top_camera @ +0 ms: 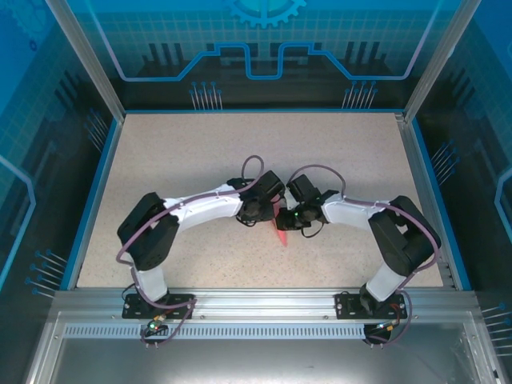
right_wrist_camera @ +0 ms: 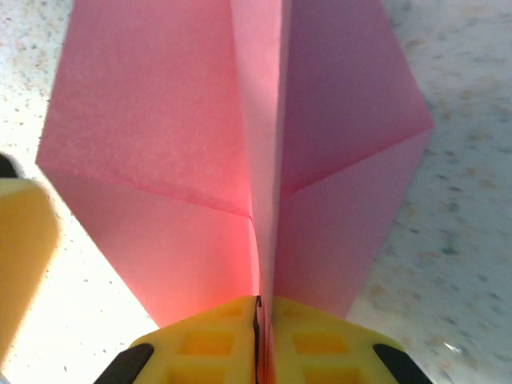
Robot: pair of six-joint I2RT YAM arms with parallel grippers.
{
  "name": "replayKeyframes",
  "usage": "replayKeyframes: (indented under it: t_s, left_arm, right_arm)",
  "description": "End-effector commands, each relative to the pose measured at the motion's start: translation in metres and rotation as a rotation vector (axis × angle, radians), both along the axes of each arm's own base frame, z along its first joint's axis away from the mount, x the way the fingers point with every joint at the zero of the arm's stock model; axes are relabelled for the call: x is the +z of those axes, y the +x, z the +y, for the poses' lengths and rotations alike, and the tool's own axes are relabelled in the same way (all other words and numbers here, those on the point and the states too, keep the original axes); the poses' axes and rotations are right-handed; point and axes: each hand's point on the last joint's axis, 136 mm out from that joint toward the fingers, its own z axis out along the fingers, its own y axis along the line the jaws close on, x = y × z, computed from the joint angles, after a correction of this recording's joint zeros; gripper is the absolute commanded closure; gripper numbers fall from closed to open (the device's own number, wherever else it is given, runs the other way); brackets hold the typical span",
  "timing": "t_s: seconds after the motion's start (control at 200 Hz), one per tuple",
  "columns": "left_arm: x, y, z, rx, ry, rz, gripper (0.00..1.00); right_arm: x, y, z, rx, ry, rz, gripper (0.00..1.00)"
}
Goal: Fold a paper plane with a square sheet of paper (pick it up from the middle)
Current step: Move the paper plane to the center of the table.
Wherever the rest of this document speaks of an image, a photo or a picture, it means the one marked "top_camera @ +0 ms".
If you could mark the pink paper sheet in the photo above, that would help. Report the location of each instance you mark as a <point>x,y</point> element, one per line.
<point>282,237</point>

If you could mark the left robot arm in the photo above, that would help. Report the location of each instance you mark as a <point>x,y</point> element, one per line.
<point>148,232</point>

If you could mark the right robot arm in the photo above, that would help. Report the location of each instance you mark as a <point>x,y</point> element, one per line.
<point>404,240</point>

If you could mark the grey metal sheet panel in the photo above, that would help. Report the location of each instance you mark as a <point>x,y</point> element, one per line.
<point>256,364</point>

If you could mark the small connector with green light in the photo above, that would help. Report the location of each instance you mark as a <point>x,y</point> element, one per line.
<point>387,326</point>
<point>155,326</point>

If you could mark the blue table edge border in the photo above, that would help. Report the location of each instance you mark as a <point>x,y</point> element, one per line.
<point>94,200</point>

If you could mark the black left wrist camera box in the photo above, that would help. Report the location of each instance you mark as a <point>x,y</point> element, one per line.
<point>270,185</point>

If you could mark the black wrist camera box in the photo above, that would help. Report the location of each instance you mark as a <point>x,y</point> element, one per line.
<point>270,185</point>
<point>302,187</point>

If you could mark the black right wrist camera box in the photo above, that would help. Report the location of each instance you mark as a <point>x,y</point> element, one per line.
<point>302,187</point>

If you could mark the long aluminium mounting rail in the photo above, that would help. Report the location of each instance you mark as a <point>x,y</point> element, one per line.
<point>264,304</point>

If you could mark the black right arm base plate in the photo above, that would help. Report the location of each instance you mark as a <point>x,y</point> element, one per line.
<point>346,306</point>

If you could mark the aluminium side rail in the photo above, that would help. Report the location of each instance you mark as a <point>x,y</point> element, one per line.
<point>425,192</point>

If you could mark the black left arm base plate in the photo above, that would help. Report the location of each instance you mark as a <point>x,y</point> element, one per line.
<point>134,306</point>

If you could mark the aluminium frame post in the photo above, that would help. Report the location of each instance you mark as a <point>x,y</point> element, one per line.
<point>433,60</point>
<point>89,60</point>

